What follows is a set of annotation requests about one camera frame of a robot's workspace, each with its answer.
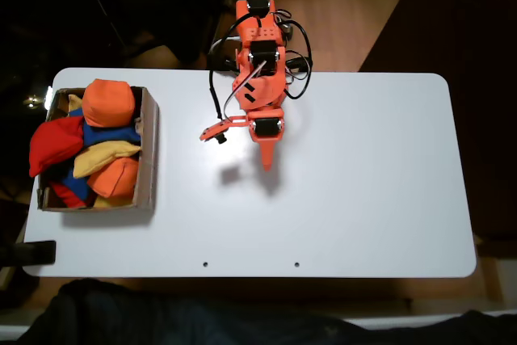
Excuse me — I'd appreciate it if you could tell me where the large red bean bag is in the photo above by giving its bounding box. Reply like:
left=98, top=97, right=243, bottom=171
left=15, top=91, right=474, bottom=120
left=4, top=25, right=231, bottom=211
left=28, top=115, right=86, bottom=179

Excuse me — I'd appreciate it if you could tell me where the brown cardboard box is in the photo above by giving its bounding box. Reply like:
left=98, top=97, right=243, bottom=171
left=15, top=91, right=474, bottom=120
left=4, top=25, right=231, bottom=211
left=36, top=86, right=161, bottom=213

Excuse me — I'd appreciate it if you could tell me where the blue bean bag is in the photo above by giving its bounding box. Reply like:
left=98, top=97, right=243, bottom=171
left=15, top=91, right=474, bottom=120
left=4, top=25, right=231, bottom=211
left=50, top=165, right=92, bottom=203
left=68, top=108, right=142, bottom=149

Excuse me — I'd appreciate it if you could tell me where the large orange bean bag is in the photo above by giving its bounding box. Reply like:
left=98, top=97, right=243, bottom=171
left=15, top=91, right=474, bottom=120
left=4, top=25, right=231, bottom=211
left=82, top=78, right=137, bottom=128

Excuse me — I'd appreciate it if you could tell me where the large yellow bean bag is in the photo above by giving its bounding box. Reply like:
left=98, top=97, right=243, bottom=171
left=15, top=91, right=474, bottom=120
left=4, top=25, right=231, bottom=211
left=72, top=141, right=142, bottom=179

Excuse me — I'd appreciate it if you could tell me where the small red bean bag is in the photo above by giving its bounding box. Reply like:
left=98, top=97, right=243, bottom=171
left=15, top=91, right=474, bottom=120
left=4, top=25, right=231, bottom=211
left=48, top=180, right=94, bottom=209

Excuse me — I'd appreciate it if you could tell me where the person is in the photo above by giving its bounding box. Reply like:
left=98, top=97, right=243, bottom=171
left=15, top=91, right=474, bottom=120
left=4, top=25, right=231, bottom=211
left=15, top=278, right=517, bottom=345

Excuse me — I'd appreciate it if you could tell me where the black table clamp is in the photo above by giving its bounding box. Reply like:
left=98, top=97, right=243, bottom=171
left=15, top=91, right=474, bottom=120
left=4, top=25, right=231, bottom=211
left=0, top=240, right=57, bottom=267

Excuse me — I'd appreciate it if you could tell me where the wooden table leg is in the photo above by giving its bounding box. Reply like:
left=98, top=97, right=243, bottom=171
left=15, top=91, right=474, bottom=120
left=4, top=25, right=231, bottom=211
left=474, top=235, right=506, bottom=305

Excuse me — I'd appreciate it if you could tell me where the orange camera mount with camera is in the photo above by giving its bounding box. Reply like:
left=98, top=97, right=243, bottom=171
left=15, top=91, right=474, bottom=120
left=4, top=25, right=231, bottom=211
left=200, top=114, right=250, bottom=145

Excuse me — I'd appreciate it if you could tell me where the black camera cable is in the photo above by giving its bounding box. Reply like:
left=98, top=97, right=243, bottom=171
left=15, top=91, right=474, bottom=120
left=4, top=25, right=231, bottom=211
left=208, top=16, right=259, bottom=122

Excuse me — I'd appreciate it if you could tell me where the white cable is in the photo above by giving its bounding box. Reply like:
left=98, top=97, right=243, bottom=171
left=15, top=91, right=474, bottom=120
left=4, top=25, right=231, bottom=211
left=209, top=36, right=240, bottom=56

